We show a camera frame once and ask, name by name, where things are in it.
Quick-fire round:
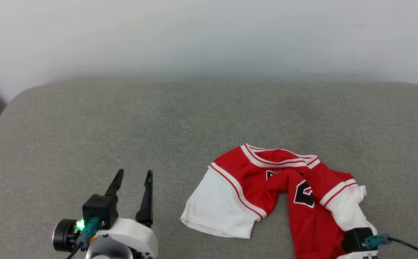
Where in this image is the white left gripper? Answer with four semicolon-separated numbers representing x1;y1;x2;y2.
101;169;159;259

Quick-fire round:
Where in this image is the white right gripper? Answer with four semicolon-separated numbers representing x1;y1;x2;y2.
336;250;379;259

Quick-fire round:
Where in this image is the red and white jersey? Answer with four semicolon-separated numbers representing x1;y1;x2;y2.
180;143;378;259

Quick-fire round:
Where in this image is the grey fabric sofa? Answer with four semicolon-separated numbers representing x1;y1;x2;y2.
0;80;418;259

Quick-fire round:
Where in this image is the black cable with teal plug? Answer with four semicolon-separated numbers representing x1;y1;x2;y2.
364;234;418;259
66;217;102;259

